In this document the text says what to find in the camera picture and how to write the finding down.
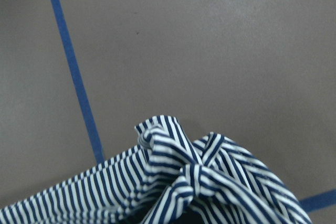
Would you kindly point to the striped polo shirt white collar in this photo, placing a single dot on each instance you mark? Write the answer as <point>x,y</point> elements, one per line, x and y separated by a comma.
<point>166,178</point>

